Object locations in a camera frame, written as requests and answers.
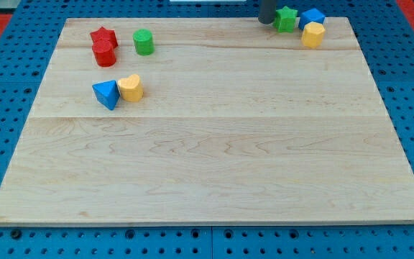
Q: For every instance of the blue cube block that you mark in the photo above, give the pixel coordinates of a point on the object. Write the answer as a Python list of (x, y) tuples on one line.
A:
[(311, 15)]

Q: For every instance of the light wooden board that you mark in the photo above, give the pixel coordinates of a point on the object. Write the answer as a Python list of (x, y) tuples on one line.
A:
[(238, 125)]

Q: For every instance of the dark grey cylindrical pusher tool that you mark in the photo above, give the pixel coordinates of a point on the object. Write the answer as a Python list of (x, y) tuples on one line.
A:
[(267, 11)]

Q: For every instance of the yellow heart block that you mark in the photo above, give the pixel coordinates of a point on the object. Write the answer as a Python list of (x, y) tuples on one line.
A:
[(131, 88)]

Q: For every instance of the green star block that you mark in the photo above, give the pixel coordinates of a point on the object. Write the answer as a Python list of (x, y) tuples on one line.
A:
[(285, 19)]

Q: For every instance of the blue triangle block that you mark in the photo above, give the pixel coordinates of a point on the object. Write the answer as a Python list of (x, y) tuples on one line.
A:
[(107, 93)]

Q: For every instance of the yellow hexagon block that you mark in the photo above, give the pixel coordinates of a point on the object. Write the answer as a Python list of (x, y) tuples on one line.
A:
[(313, 34)]

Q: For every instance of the red cylinder block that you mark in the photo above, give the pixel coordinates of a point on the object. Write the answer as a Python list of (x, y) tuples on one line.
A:
[(103, 52)]

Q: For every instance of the red star block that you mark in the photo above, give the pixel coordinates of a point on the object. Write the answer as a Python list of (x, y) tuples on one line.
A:
[(105, 34)]

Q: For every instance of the green cylinder block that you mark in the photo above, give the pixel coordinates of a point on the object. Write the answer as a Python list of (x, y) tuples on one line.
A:
[(143, 42)]

